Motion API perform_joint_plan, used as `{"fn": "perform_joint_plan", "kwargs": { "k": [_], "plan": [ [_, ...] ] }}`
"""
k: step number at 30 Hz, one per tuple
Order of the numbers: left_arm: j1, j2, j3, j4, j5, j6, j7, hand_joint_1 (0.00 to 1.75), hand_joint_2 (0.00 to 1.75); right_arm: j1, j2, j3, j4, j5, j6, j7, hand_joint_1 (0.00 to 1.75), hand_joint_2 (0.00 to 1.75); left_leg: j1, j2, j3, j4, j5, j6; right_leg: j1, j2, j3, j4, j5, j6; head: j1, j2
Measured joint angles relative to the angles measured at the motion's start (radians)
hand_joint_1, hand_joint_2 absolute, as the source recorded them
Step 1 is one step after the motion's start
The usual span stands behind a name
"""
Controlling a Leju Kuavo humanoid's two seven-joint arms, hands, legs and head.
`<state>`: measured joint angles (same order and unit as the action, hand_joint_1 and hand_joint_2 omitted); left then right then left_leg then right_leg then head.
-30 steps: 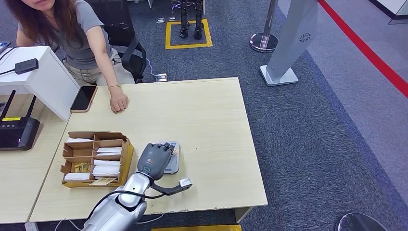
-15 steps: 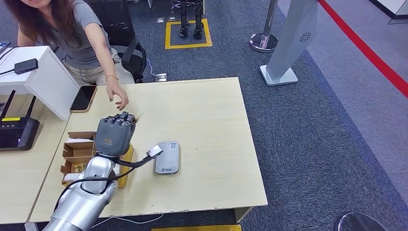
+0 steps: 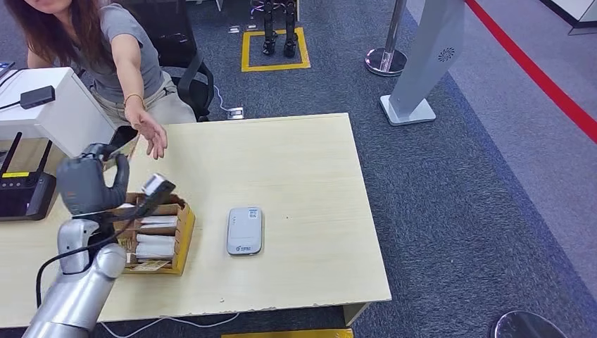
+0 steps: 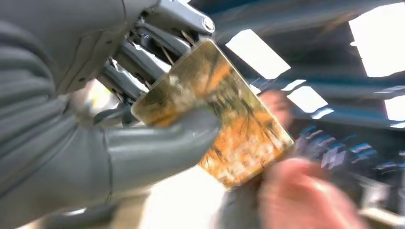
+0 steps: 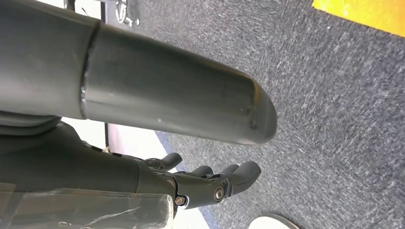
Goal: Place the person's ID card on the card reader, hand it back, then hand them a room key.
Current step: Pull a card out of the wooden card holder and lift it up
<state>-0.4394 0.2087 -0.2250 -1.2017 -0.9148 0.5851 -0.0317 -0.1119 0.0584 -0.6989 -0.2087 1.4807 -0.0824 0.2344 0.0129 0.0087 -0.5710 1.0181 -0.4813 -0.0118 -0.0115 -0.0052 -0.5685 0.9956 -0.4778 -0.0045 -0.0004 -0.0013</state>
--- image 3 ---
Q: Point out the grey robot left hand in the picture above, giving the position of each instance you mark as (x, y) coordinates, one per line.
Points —
(84, 186)

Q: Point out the person's left hand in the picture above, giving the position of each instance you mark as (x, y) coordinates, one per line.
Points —
(151, 130)

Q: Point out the patterned ID card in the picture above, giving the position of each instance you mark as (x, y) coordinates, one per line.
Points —
(128, 148)

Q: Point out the person's left forearm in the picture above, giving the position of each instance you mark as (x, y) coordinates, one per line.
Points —
(130, 79)

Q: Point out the white key card stack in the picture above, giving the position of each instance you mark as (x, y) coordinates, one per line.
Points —
(126, 205)
(158, 226)
(156, 238)
(159, 219)
(155, 252)
(129, 259)

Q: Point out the patterned card stack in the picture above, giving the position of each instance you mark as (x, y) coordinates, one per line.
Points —
(127, 245)

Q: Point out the person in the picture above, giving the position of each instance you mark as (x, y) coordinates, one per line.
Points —
(116, 60)

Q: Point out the patterned brown card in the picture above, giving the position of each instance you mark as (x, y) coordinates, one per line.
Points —
(151, 265)

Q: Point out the cardboard card organizer box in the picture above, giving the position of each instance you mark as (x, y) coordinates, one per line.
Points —
(184, 238)

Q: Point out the grey card reader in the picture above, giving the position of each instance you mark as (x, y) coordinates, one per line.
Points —
(245, 231)

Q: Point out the black office chair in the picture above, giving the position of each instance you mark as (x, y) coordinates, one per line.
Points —
(193, 88)

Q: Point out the black router with antennas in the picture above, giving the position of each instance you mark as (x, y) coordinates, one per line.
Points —
(18, 196)

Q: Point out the white box stand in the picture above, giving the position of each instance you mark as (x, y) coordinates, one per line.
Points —
(65, 116)

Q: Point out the black adapter box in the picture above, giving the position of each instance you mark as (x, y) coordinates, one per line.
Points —
(38, 96)

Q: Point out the yellow floor tape square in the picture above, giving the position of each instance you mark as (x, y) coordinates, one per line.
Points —
(245, 51)

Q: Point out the black humanoid robot legs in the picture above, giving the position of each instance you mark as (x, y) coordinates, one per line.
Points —
(268, 32)

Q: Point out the yellow floor mat edge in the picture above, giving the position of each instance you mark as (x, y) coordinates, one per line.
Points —
(289, 334)

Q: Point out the desk leg panel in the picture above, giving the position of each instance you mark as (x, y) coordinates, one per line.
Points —
(355, 313)

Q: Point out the grey kiosk stand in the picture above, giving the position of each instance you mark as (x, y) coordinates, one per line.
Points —
(420, 70)

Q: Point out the round chrome base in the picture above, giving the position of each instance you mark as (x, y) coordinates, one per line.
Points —
(527, 326)

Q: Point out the chrome stanchion post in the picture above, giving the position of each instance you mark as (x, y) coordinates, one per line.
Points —
(386, 61)

